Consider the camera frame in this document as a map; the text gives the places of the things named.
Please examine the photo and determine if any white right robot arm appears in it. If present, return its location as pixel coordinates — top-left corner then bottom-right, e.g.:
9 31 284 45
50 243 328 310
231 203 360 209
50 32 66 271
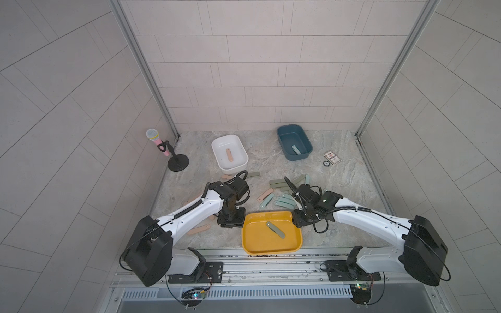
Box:
291 184 449 286

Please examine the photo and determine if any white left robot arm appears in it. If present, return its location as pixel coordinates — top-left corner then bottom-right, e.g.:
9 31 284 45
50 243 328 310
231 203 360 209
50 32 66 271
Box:
120 171 250 287

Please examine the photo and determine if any white storage box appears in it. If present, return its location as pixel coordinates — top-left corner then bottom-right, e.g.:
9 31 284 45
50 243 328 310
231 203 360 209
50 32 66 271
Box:
211 134 249 175

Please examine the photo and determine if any yellow storage box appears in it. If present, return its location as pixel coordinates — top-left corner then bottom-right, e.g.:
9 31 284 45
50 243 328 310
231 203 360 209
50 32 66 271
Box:
241 211 303 256

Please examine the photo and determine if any dark teal storage box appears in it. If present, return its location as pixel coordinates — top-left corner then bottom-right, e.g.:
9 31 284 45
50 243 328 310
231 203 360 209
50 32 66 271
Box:
277 124 313 161

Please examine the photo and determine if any pink folding knife centre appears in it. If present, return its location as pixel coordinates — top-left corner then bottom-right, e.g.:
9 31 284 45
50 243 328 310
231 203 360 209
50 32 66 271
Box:
257 189 274 202

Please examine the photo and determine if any pink folding knife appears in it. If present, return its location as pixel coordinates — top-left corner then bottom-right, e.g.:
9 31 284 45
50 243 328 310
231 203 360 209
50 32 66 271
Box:
187 224 211 236
257 189 274 202

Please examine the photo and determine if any mint folding knife centre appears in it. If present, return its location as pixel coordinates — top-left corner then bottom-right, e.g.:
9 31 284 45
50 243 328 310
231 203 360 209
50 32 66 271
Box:
260 193 275 209

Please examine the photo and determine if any mint folding knife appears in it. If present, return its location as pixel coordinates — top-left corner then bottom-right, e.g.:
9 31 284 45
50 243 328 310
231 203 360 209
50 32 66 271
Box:
274 201 295 210
260 193 275 209

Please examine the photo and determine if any mint folding knife lower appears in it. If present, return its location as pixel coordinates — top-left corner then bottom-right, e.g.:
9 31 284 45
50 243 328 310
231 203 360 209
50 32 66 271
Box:
274 201 295 210

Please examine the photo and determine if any pink folding knife front left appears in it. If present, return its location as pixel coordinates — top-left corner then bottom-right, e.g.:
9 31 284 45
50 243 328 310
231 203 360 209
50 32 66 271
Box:
187 224 211 236

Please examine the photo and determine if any black microphone stand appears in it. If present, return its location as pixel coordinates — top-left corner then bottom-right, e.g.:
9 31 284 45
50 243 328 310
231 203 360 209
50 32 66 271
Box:
159 140 189 172

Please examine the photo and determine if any pink toy microphone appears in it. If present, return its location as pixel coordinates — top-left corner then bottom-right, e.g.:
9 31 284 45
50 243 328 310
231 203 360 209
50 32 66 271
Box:
146 129 170 157

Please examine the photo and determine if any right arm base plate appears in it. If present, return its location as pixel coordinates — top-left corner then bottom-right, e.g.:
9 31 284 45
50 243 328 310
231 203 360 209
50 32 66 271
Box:
320 260 382 282

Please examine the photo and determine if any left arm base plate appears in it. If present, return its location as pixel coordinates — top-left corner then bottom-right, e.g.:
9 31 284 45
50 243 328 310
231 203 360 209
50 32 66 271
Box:
168 262 224 284

